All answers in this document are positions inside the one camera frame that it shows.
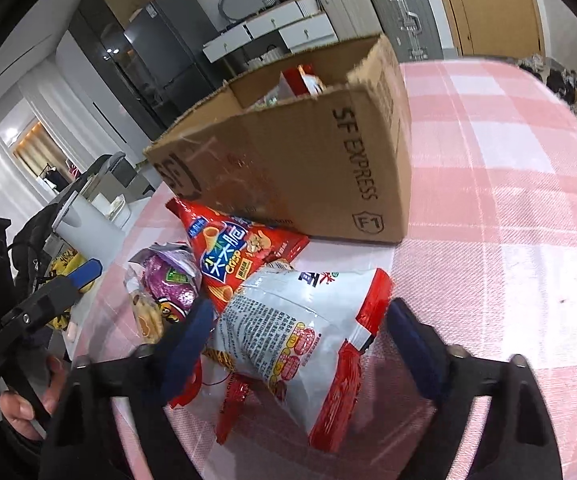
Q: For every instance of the grey refrigerator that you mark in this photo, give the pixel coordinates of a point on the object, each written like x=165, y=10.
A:
x=168, y=50

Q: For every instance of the yellow toy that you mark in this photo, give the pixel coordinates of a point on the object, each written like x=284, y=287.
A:
x=66, y=265

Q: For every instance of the clear yellow biscuit packet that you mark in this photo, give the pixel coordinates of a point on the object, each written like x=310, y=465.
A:
x=146, y=317

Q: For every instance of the white side table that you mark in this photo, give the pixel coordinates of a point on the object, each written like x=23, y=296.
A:
x=83, y=305

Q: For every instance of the red white snack packet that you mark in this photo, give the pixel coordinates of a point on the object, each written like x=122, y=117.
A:
x=231, y=400

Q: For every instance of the person's left hand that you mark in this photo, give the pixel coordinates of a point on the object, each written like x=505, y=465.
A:
x=18, y=412

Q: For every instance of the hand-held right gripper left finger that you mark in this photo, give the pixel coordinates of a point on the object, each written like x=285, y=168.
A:
x=188, y=345

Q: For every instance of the white cup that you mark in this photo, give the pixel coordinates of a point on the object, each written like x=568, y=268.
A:
x=88, y=222

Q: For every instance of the beige suitcase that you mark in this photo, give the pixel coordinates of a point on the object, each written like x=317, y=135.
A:
x=348, y=10

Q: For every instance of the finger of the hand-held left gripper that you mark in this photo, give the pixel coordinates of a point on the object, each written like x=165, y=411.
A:
x=48, y=297
x=86, y=272

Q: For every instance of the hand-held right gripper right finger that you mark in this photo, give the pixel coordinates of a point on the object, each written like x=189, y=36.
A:
x=416, y=350

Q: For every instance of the brown cardboard box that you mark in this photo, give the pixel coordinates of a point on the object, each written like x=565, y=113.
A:
x=293, y=170

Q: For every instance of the purple snack packet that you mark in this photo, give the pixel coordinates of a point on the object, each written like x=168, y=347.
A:
x=168, y=285

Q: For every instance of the small pink object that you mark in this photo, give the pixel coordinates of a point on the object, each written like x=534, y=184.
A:
x=72, y=331

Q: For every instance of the black backpack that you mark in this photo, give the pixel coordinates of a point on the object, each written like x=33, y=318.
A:
x=33, y=240

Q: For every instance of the white red-edged snack packet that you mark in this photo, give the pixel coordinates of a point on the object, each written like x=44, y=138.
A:
x=293, y=330

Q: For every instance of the white drawer desk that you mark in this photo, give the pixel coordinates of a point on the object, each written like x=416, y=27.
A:
x=308, y=30

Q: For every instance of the white wardrobe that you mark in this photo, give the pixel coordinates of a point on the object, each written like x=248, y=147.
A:
x=78, y=110

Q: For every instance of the woven laundry basket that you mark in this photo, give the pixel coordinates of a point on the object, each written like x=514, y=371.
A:
x=268, y=55

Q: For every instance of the silver suitcase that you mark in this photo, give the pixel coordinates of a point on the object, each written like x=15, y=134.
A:
x=408, y=10

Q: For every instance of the dark glass cabinet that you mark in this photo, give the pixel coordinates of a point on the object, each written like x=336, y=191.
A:
x=103, y=55

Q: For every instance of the red triangular crisp packet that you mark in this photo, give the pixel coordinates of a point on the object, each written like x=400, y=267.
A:
x=228, y=255

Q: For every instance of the tan wooden door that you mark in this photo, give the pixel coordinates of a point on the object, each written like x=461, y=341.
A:
x=493, y=5

